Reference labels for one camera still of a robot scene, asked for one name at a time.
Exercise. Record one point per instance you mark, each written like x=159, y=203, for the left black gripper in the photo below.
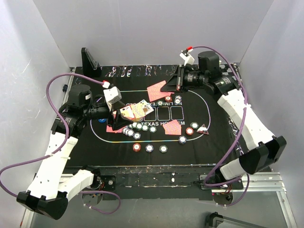
x=118, y=121

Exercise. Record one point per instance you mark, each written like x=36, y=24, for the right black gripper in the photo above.
x=174, y=84

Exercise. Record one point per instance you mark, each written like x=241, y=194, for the red cards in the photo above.
x=110, y=130
x=172, y=128
x=154, y=91

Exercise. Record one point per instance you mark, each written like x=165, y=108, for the blue small blind button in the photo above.
x=101, y=120

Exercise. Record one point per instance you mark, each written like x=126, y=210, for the spread blue white chips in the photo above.
x=131, y=133

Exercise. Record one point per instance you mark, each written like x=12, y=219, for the red playing card deck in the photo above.
x=128, y=113

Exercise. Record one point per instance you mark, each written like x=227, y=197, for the spread green chips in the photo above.
x=143, y=127

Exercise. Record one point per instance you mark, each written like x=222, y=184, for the red poker chip stack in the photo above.
x=136, y=147

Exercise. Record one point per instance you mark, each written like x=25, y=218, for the blue poker chip stack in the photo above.
x=149, y=148

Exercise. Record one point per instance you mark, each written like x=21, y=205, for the green poker chip stack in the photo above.
x=163, y=148

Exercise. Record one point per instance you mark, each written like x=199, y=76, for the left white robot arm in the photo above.
x=47, y=195

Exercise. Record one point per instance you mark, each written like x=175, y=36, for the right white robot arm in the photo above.
x=255, y=146

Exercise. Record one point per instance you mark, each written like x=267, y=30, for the black poker table mat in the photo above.
x=116, y=149

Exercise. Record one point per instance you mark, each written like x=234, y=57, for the black card shoe holder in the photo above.
x=91, y=67

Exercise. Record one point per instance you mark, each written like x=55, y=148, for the black device bottom corner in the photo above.
x=215, y=220

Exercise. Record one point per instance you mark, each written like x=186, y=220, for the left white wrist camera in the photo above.
x=112, y=95

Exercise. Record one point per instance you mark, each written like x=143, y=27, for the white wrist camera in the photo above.
x=112, y=95
x=187, y=57

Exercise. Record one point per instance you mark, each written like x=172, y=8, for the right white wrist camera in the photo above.
x=187, y=57

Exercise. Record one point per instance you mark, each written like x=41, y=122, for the aluminium rail frame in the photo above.
x=169, y=179

